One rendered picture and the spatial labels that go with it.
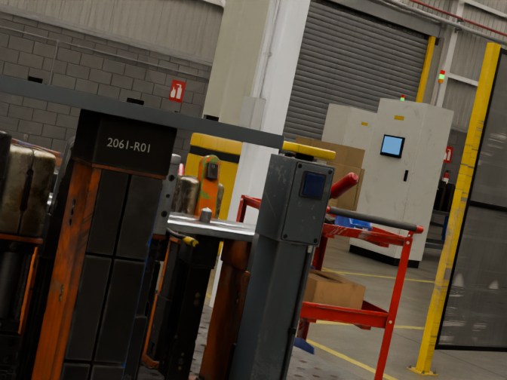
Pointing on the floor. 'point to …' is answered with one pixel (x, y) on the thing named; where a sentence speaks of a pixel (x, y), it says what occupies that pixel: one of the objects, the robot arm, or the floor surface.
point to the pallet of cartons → (352, 162)
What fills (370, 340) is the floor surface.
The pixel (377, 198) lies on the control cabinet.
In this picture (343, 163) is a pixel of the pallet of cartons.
